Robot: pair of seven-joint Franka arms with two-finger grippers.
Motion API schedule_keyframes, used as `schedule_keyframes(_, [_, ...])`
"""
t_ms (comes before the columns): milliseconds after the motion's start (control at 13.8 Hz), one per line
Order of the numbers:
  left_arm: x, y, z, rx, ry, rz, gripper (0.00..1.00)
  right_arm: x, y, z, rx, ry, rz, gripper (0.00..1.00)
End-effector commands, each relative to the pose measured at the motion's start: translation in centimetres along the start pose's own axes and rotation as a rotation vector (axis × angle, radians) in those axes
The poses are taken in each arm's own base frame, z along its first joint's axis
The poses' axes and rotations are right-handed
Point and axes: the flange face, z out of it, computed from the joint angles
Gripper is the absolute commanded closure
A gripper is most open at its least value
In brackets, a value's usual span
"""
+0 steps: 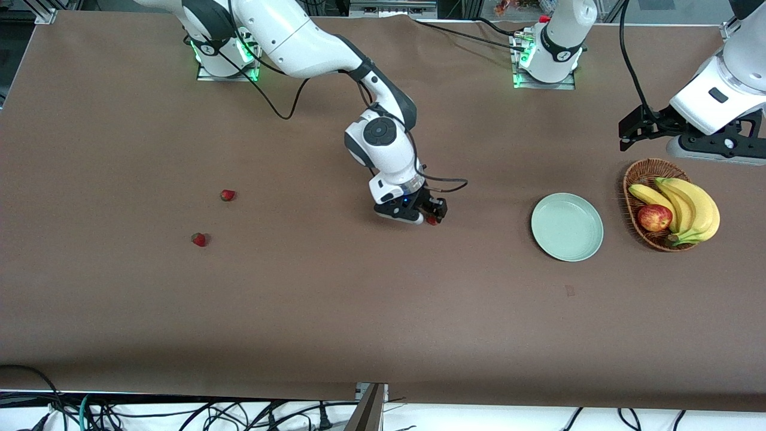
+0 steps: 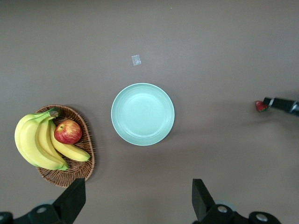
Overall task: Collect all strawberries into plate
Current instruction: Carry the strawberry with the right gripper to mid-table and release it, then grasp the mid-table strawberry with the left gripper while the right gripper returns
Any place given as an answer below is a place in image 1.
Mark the pale green round plate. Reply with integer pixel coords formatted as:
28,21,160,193
531,192,604,263

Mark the brown wicker basket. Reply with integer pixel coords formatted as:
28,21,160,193
622,157,704,253

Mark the red apple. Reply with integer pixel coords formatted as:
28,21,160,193
637,204,673,233

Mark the yellow banana bunch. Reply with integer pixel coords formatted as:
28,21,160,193
628,177,721,246

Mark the brown table cover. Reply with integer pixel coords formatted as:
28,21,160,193
0,11,766,412

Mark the grey electronics box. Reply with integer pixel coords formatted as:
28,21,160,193
349,0,437,19

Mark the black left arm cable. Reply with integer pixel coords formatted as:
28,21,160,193
619,0,650,111

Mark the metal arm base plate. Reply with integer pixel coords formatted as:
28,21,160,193
510,30,578,90
196,27,261,82

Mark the short black table cable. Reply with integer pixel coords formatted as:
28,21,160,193
473,17,522,38

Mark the long black table cable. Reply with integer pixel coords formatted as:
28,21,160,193
410,15,527,54

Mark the metal post bracket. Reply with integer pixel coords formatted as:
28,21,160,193
355,382,390,403

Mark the brown table post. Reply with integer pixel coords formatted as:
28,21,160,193
342,383,387,431

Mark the thick black floor cable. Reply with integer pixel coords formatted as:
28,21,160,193
0,364,63,431

